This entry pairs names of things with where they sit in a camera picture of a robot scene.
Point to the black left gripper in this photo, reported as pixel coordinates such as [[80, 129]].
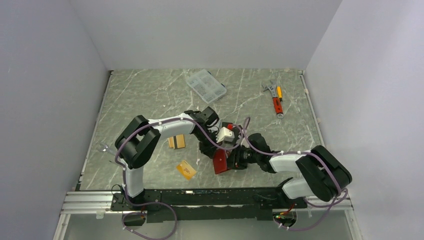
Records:
[[208, 150]]

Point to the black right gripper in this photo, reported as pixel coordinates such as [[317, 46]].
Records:
[[234, 160]]

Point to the red leather card holder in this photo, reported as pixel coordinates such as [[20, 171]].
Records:
[[220, 161]]

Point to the gold credit card stack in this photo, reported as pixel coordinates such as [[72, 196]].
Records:
[[177, 142]]

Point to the single gold credit card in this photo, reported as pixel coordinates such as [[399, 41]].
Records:
[[186, 170]]

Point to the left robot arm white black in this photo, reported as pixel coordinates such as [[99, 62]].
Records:
[[136, 144]]

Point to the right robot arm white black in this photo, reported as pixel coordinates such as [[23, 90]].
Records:
[[321, 174]]

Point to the clear plastic screw box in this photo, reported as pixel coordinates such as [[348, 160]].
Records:
[[206, 86]]

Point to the red adjustable wrench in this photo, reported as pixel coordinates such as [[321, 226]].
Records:
[[278, 107]]

